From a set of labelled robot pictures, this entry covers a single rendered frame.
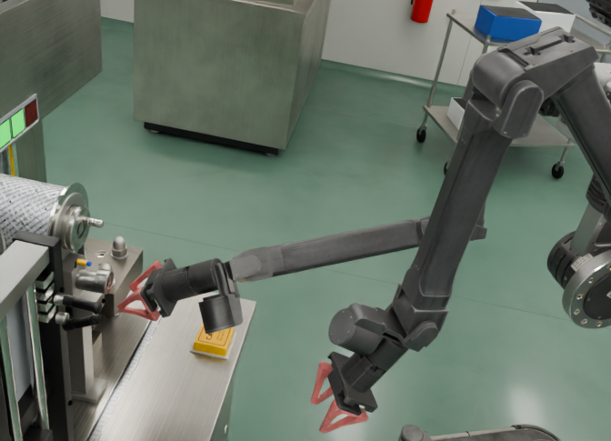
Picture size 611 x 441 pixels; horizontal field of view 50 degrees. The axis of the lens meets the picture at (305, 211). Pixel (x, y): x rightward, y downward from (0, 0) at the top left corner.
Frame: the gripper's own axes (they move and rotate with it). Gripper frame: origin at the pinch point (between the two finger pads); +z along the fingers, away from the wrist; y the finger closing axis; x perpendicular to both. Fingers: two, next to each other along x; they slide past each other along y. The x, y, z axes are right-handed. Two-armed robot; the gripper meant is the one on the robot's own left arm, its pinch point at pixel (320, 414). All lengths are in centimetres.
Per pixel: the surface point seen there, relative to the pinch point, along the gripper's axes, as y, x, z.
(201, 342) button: -30.9, -7.6, 18.5
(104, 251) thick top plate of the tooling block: -49, -30, 19
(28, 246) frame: 4, -56, -13
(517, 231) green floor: -195, 214, -1
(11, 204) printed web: -26, -54, 2
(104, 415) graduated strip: -16.1, -23.2, 30.0
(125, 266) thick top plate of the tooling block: -44, -26, 17
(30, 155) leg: -118, -42, 42
